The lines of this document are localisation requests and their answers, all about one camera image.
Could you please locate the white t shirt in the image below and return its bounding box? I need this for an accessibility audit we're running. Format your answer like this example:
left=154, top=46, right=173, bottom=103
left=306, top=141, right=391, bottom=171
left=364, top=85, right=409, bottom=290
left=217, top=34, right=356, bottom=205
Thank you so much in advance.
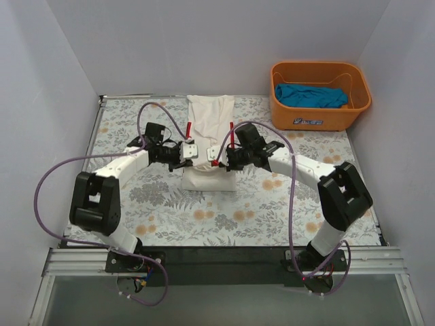
left=181, top=95, right=236, bottom=192

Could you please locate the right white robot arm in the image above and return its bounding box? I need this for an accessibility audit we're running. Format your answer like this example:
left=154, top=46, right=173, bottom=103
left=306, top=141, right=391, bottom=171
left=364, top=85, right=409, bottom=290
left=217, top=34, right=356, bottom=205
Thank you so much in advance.
left=214, top=121, right=373, bottom=272

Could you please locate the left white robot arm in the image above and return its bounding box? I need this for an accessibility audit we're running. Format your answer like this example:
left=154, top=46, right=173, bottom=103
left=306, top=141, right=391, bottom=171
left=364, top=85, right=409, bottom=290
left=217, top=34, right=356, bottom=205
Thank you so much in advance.
left=69, top=122, right=198, bottom=272

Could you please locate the floral table mat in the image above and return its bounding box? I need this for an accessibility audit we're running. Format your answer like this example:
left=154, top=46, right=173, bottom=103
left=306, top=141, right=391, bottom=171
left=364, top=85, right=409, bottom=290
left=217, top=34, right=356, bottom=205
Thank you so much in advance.
left=67, top=96, right=380, bottom=247

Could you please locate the blue t shirt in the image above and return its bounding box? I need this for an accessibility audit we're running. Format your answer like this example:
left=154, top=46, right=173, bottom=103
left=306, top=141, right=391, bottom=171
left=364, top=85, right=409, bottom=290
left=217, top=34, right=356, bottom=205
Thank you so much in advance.
left=275, top=84, right=349, bottom=109

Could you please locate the orange plastic basket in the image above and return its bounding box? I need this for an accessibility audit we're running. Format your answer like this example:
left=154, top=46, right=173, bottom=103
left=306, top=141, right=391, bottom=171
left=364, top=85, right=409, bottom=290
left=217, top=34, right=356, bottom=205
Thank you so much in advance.
left=269, top=61, right=372, bottom=131

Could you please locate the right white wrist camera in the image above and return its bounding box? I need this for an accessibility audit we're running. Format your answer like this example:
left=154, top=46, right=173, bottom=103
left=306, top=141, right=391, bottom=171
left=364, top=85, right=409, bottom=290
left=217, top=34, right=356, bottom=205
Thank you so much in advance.
left=207, top=146, right=228, bottom=167

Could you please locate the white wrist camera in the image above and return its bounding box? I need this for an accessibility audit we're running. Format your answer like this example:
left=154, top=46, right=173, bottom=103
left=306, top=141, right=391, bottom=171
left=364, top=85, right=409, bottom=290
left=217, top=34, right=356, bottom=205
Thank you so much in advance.
left=207, top=146, right=228, bottom=167
left=179, top=139, right=198, bottom=161

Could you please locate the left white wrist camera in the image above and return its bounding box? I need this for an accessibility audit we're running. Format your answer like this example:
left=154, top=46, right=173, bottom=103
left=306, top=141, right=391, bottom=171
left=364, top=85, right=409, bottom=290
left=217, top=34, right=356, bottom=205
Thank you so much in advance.
left=179, top=139, right=198, bottom=161

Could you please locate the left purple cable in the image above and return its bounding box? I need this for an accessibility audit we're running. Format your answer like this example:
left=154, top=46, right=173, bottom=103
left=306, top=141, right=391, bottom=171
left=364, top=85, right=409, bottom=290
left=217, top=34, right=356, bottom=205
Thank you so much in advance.
left=33, top=101, right=191, bottom=306

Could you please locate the purple cable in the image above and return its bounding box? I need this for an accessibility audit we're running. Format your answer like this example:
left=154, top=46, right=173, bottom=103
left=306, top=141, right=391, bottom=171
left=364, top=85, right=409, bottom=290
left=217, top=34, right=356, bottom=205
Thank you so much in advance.
left=33, top=101, right=191, bottom=306
left=213, top=121, right=352, bottom=297

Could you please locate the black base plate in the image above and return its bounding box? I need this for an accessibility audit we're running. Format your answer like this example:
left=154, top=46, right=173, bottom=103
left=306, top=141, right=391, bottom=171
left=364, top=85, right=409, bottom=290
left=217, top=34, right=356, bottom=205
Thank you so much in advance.
left=105, top=247, right=347, bottom=287

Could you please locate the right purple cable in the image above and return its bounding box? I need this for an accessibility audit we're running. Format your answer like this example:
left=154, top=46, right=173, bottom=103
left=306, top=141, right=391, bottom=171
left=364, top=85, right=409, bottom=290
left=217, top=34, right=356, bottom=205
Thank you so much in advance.
left=213, top=121, right=352, bottom=297

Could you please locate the aluminium frame rail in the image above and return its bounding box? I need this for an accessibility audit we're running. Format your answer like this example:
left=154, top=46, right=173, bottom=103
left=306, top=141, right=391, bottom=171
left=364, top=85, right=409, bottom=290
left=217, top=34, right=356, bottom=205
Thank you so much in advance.
left=30, top=246, right=424, bottom=325

